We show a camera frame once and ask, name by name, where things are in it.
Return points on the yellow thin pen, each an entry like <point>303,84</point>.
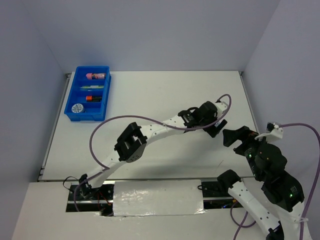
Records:
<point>92,87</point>

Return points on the black metal base rail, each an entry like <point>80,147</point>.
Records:
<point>102,202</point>

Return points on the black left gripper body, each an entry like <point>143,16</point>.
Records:
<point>212,130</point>

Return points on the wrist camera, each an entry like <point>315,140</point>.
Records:
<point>273,133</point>
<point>221,107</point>

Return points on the blue paint jar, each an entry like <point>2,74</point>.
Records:
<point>78,108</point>

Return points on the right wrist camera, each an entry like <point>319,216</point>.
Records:
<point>273,133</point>

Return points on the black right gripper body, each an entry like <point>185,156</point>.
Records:
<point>248,146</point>

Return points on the pink capped pencil tube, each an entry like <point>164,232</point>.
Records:
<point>95,76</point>

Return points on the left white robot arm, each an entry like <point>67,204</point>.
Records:
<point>132,142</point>

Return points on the silver foil covered plate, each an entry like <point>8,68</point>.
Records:
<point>157,198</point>

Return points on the orange capped black highlighter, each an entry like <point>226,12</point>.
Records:
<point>91,98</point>

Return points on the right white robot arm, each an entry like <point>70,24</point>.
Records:
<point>284,191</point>

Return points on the blue plastic compartment bin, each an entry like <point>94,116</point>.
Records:
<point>94,111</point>

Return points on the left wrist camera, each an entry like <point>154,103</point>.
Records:
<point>221,107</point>

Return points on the green gel pen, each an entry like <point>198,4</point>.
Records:
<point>87,89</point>

